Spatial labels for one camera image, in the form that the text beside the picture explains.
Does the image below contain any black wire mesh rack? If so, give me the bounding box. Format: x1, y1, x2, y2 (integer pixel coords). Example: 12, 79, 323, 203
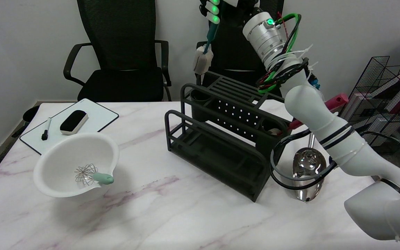
337, 56, 400, 156

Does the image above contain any white plastic bowl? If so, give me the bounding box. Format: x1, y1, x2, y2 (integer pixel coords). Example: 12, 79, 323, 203
33, 132, 119, 198

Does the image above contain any black whiteboard eraser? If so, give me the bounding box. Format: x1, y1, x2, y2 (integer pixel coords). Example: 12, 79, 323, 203
60, 110, 89, 135

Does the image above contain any pink bottle brush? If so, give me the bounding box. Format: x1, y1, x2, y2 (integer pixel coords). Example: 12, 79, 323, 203
289, 92, 349, 131

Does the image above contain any white grey book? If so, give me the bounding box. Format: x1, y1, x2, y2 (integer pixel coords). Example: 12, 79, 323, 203
356, 116, 397, 147

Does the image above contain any black mesh office chair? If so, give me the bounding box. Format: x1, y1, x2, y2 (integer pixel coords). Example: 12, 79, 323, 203
63, 0, 172, 102
195, 0, 294, 98

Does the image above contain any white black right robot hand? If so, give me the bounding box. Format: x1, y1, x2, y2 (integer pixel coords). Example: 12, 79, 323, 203
199, 0, 260, 25

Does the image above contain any black whiteboard marker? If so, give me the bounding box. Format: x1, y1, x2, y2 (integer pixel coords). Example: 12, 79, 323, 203
41, 117, 52, 141

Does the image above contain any small whiteboard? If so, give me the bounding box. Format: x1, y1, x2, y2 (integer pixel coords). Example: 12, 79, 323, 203
19, 98, 119, 155

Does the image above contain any green handled wire whisk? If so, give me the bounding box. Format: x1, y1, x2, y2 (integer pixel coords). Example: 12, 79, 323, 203
74, 164, 115, 187

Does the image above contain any round black floor object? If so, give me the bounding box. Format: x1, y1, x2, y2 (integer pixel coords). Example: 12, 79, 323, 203
23, 105, 40, 123

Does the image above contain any green robot cable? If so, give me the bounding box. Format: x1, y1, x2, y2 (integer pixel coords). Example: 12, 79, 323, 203
257, 13, 302, 94

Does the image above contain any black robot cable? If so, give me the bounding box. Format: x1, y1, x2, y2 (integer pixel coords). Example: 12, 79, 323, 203
269, 130, 400, 191

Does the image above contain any shiny metal scoop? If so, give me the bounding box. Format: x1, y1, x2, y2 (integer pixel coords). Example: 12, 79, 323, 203
292, 134, 327, 202

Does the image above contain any black dish rack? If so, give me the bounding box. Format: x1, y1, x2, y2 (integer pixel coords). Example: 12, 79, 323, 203
164, 71, 293, 202

